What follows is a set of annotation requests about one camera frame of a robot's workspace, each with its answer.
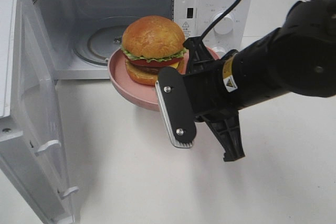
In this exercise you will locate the pink round plate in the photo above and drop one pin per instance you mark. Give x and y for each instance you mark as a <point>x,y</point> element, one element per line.
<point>138,94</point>

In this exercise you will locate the white warning label sticker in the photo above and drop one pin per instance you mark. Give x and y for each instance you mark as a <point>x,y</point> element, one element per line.
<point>188,27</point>

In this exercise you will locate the white microwave knob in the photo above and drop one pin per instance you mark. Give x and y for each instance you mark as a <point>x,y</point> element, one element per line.
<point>225,25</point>
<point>220,51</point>

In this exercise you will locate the white microwave door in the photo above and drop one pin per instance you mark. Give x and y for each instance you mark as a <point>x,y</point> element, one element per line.
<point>32,142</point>

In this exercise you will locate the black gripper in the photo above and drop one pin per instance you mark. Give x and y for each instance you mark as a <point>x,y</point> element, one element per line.
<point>211,102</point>

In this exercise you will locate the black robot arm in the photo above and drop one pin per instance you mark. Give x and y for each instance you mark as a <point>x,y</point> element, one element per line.
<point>297,57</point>

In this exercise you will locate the burger with lettuce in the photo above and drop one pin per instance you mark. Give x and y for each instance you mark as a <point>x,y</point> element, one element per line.
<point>150,44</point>

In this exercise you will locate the glass microwave turntable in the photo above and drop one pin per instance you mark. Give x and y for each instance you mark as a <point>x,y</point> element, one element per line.
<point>95,41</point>

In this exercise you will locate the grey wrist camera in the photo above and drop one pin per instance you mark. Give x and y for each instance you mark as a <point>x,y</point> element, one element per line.
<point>175,108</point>

